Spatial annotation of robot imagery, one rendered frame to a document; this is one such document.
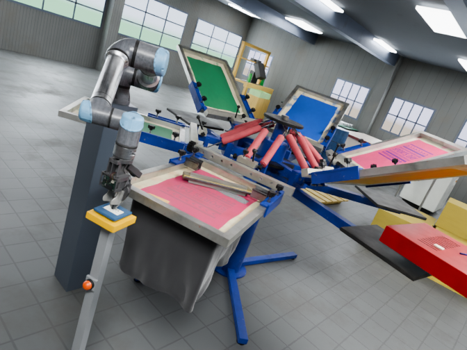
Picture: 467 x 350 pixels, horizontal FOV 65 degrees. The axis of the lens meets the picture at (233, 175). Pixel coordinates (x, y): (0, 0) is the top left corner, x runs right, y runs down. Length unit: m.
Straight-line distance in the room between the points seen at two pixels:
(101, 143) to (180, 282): 0.86
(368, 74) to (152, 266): 11.09
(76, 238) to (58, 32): 9.08
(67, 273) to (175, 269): 0.96
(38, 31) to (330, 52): 8.54
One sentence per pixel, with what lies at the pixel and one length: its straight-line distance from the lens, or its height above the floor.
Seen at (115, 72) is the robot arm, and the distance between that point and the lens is 1.53.
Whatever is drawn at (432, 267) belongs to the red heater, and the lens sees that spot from 1.93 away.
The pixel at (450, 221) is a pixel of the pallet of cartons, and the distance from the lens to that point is 5.29.
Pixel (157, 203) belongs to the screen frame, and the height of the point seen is 0.99.
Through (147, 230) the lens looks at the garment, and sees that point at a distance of 1.70.
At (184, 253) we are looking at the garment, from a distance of 1.64.
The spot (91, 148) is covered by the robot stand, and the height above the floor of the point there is 0.92.
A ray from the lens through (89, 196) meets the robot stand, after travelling 2.19.
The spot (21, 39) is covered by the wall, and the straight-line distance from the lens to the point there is 10.81.
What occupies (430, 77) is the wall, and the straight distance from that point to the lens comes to 11.78.
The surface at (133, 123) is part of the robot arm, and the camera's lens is 1.26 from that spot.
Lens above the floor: 1.63
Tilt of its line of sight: 17 degrees down
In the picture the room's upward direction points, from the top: 19 degrees clockwise
